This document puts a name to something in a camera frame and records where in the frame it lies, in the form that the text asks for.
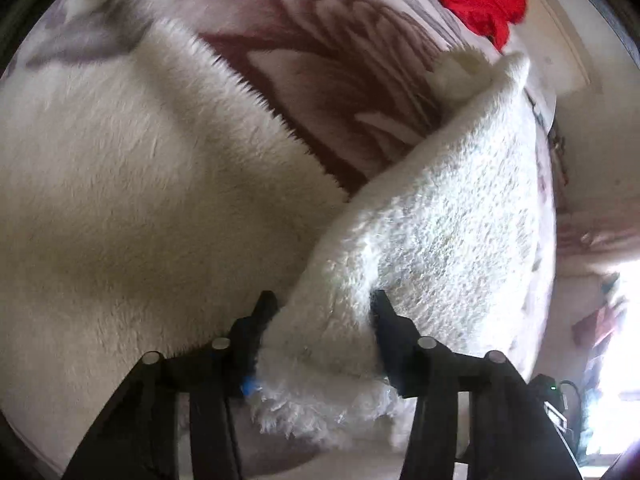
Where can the floral purple bed blanket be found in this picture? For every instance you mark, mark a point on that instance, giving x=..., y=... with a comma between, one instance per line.
x=150, y=185

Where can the beige bed headboard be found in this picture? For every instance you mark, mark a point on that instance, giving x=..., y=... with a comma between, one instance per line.
x=555, y=25

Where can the red cloth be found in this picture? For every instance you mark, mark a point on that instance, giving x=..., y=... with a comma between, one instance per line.
x=597, y=325

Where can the white fuzzy jacket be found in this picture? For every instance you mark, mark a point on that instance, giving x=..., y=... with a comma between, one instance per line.
x=440, y=240

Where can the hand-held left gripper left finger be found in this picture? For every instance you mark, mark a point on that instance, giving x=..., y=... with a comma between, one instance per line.
x=245, y=340

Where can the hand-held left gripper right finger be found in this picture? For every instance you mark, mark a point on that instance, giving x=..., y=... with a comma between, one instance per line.
x=395, y=345

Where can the pink patterned curtain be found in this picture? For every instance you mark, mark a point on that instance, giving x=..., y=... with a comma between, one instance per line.
x=595, y=240

